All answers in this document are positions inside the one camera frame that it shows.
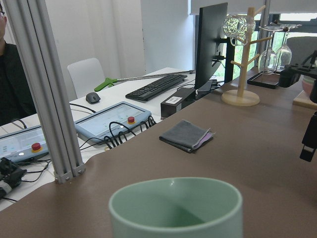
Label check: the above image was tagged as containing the wooden cutting board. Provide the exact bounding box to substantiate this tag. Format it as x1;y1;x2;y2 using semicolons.
293;90;317;110

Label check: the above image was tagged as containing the wire wine glass rack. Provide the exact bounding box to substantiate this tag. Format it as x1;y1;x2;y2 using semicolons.
247;21;302;89

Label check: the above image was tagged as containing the person in black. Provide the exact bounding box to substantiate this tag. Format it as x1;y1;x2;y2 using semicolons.
0;7;37;125

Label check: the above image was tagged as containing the black box with label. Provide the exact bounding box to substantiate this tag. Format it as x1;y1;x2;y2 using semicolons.
160;88;196;119

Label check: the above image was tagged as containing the hanging wine glass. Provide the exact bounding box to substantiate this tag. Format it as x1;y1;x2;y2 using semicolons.
258;32;277;74
275;27;292;72

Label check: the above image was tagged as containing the green handled reacher tool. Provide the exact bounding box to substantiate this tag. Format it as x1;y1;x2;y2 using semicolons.
94;70;196;92

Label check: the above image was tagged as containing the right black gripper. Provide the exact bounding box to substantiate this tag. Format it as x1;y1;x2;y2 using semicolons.
300;80;317;162

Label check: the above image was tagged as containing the wooden mug tree stand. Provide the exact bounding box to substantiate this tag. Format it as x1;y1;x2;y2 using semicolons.
221;5;271;107

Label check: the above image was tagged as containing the folded grey cloth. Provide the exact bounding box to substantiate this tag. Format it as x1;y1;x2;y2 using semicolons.
159;120;214;153

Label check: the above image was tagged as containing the black monitor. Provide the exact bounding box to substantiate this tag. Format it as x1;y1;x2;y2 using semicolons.
195;2;234;89

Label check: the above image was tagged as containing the blue teach pendant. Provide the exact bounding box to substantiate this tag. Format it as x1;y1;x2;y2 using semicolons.
0;126;49;163
75;102;152;143

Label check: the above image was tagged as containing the crystal glass on stand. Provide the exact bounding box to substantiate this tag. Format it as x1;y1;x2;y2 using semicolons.
222;14;256;46

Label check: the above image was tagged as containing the aluminium frame post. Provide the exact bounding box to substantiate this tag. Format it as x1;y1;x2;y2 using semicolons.
3;0;85;183

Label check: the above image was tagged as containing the black computer mouse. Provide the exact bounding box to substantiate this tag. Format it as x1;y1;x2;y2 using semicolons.
86;92;101;104

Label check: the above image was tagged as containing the black teleoperation handle device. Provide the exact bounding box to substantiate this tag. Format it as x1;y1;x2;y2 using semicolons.
0;157;27;199

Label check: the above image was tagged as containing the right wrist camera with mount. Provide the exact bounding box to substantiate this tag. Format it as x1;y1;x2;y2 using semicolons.
278;50;317;88

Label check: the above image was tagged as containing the black keyboard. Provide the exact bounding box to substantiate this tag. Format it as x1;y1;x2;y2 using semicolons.
125;74;187;101

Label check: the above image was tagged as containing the white office chair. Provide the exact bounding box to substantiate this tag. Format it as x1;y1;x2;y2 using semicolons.
67;58;105;98

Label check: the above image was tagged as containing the green cup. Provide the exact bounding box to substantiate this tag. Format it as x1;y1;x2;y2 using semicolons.
108;177;243;238

